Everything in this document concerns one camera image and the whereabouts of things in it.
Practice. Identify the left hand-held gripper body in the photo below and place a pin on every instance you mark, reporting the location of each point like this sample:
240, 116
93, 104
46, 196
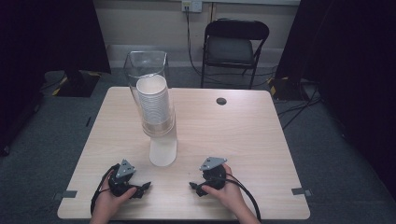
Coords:
122, 182

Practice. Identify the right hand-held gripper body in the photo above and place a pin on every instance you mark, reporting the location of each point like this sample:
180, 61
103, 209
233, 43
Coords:
214, 178

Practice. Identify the person's right hand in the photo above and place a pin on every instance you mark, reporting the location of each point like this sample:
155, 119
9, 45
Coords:
229, 194

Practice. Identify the person's left hand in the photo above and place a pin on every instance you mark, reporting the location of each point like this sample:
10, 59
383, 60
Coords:
109, 200

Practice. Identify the grey tape strip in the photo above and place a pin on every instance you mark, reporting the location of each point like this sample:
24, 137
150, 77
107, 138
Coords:
301, 191
67, 194

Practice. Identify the stack of white paper cups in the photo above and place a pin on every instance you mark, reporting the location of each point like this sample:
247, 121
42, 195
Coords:
154, 102

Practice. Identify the black stand base yellow tape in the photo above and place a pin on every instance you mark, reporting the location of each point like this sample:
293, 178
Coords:
283, 88

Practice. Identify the black folding chair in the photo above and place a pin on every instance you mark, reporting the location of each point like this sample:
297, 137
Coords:
230, 46

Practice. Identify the dark curtain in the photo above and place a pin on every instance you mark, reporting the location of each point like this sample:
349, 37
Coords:
46, 46
351, 77

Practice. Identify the white wall socket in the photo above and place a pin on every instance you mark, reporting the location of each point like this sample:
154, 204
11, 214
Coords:
191, 5

